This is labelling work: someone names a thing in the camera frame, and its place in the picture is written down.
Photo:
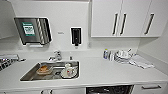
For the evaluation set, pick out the stainless steel dishwasher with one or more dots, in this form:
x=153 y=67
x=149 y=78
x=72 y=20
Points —
x=109 y=90

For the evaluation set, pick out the black soap dispenser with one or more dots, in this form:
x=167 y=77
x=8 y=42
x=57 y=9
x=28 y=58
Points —
x=76 y=36

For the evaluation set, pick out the small chrome soap pump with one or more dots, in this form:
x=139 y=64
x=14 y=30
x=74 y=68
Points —
x=70 y=57

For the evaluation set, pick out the blue dish soap bottle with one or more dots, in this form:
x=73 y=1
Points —
x=105 y=54

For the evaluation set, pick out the white mug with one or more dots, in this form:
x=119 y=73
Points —
x=68 y=68

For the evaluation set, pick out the white patterned bowl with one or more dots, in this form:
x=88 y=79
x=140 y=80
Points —
x=73 y=73

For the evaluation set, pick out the small white bottle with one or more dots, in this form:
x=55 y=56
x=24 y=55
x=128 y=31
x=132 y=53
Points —
x=111 y=56

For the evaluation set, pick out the chrome sink faucet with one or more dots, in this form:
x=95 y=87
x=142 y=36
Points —
x=56 y=55

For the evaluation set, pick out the orange sponge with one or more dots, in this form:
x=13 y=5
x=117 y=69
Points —
x=43 y=68

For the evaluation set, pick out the grey bowl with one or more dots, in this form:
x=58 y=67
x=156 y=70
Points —
x=43 y=71

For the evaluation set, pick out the grey paper towel dispenser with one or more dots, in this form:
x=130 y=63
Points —
x=33 y=30

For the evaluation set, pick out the stack of white dishes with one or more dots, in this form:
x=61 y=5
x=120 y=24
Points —
x=141 y=62

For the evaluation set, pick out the white base cabinet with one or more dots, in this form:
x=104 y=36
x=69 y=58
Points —
x=43 y=91

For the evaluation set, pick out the steel kitchen sink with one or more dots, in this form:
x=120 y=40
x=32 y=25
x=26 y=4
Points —
x=28 y=76

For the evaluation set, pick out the white drawer unit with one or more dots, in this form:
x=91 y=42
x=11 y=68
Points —
x=150 y=88

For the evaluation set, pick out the white wall outlet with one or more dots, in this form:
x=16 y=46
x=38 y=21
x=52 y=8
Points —
x=89 y=44

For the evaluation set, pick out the small grey wall label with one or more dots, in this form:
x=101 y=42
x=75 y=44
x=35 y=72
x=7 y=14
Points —
x=60 y=32

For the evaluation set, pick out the white three-door wall cabinet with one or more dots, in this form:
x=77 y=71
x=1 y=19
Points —
x=130 y=18

